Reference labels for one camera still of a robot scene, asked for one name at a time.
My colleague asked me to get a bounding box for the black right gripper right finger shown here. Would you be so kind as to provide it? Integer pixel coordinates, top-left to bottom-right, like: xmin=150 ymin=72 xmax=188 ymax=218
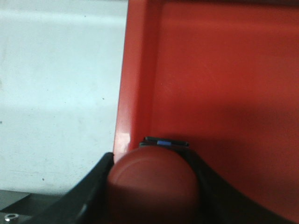
xmin=175 ymin=149 xmax=294 ymax=224

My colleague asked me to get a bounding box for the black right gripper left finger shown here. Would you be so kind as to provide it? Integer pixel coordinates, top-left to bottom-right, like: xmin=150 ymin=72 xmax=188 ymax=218
xmin=23 ymin=152 xmax=114 ymax=224

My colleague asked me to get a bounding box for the red mushroom push button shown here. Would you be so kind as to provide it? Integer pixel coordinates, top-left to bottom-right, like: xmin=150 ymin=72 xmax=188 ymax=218
xmin=107 ymin=137 xmax=200 ymax=224

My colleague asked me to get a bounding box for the red plastic tray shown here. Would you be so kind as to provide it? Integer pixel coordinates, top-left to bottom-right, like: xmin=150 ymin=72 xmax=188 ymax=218
xmin=114 ymin=0 xmax=299 ymax=222

